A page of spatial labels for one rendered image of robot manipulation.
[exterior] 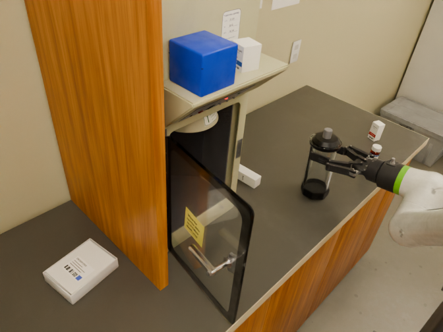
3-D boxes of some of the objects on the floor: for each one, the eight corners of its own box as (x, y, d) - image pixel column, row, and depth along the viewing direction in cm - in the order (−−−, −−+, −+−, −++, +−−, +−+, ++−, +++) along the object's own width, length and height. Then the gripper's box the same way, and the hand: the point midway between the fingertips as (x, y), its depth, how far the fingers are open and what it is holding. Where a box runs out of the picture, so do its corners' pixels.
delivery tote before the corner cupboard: (367, 139, 351) (379, 108, 331) (388, 125, 375) (400, 95, 354) (432, 171, 319) (450, 139, 298) (451, 153, 342) (468, 122, 322)
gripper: (398, 149, 124) (335, 129, 138) (367, 177, 111) (301, 152, 125) (393, 168, 128) (333, 147, 142) (363, 197, 115) (300, 171, 129)
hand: (324, 151), depth 132 cm, fingers closed on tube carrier, 9 cm apart
